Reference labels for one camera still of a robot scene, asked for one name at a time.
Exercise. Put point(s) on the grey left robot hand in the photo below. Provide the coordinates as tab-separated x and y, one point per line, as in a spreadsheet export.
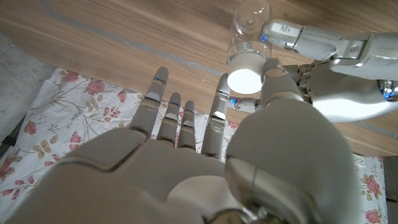
348	90

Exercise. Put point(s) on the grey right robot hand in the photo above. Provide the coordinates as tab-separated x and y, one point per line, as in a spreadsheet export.
174	174

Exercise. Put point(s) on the clear medicine bottle white cap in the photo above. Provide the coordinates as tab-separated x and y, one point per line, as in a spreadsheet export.
245	81

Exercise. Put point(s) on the white power strip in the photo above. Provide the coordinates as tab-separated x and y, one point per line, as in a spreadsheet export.
358	159

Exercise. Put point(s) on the floral backdrop cloth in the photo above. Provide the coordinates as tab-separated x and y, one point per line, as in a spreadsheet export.
62	118

